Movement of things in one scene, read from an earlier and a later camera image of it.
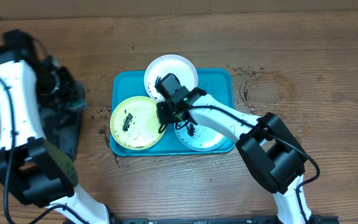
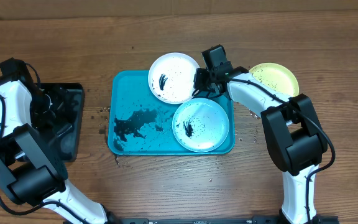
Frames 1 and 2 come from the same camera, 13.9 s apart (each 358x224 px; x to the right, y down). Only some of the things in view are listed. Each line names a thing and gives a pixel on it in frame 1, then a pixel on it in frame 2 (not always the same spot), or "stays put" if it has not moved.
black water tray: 61,105 stays put
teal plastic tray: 218,83 stays put
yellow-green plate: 135,123 to 277,77
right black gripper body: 165,115 to 201,81
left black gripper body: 59,86 to 50,101
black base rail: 217,219 stays put
